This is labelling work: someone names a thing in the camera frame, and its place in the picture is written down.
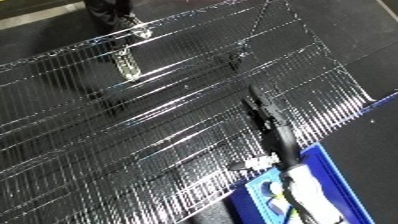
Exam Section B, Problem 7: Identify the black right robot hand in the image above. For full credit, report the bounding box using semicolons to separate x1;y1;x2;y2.
229;85;306;172

